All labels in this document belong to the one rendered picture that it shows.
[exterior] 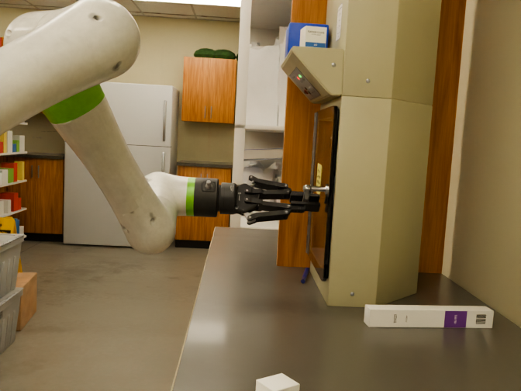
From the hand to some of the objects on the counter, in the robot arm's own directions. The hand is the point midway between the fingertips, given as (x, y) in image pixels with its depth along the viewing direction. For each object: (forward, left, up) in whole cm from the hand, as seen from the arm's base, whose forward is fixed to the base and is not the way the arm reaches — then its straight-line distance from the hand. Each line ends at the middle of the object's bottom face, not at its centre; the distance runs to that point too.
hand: (305, 202), depth 133 cm
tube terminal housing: (+18, +9, -22) cm, 29 cm away
